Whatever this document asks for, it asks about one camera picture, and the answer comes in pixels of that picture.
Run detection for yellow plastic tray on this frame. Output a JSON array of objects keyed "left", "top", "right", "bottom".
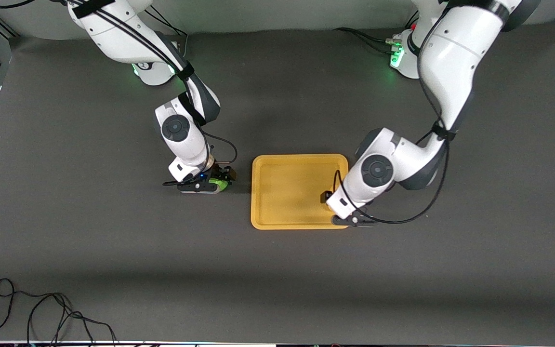
[{"left": 251, "top": 154, "right": 353, "bottom": 230}]

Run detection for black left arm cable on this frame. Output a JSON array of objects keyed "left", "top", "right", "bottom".
[{"left": 333, "top": 0, "right": 454, "bottom": 225}]

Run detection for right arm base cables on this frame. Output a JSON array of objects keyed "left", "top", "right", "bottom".
[{"left": 144, "top": 9, "right": 189, "bottom": 53}]

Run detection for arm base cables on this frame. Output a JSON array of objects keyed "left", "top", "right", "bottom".
[
  {"left": 334, "top": 10, "right": 420, "bottom": 54},
  {"left": 144, "top": 9, "right": 189, "bottom": 53}
]

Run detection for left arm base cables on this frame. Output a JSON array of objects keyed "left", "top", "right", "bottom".
[{"left": 334, "top": 10, "right": 420, "bottom": 54}]

